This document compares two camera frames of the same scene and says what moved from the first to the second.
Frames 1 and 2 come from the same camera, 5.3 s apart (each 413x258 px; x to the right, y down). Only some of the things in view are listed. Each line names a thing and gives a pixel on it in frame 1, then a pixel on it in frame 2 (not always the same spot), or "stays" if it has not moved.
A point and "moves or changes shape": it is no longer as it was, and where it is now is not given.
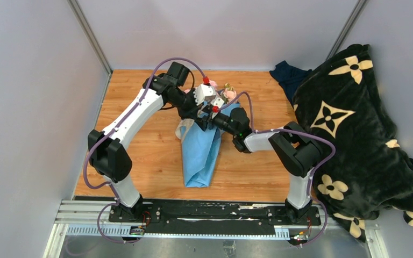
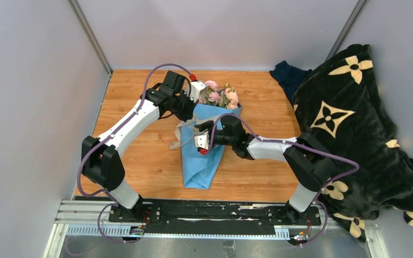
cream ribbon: (183, 124) moves or changes shape
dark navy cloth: (290, 77) stays
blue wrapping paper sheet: (200, 151) stays
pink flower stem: (213, 84) stays
